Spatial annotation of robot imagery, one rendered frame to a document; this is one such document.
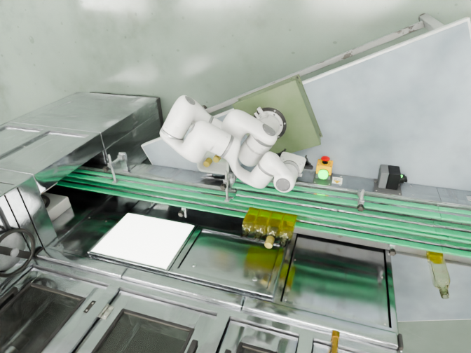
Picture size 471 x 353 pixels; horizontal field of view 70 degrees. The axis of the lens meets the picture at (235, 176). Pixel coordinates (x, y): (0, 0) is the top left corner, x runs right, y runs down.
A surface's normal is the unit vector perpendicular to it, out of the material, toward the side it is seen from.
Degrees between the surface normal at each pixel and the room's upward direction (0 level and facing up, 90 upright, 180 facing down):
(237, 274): 90
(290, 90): 1
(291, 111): 1
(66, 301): 90
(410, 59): 0
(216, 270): 91
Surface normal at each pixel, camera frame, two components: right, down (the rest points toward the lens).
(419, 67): -0.31, 0.50
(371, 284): -0.03, -0.86
